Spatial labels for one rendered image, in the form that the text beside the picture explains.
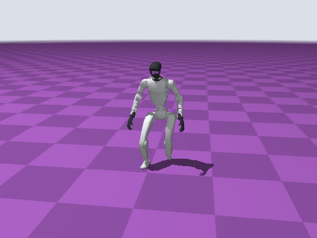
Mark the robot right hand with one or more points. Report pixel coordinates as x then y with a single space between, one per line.
130 120

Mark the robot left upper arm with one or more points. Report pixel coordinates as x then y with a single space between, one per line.
171 85

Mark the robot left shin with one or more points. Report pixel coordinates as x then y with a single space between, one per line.
168 151

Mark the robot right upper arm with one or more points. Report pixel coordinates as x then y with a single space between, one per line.
141 89

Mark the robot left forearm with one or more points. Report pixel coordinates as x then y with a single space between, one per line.
180 106

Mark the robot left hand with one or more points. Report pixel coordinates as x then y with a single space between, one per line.
181 122

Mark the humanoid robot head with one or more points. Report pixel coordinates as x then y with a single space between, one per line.
155 66

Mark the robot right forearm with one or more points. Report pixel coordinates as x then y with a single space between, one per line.
135 105

